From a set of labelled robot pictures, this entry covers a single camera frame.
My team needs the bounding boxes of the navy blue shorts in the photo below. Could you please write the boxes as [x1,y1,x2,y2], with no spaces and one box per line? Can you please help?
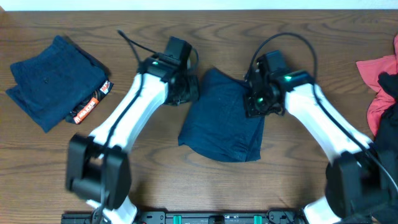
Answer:
[178,68,264,162]

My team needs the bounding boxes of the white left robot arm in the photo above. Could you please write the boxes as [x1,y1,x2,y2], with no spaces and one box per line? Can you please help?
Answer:
[62,54,198,223]

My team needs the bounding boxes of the folded navy shorts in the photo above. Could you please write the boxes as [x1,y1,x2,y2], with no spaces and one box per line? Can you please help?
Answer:
[6,35,107,133]

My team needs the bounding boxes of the red garment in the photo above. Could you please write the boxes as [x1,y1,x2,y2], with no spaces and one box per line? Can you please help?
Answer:
[356,35,397,136]

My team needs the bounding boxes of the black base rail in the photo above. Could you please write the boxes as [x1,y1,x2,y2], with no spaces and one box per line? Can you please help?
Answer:
[60,210,308,224]

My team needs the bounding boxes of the black garment with logo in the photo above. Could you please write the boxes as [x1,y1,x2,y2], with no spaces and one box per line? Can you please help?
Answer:
[374,72,397,224]

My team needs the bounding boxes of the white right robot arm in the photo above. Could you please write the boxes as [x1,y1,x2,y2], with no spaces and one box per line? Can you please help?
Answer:
[244,69,397,223]

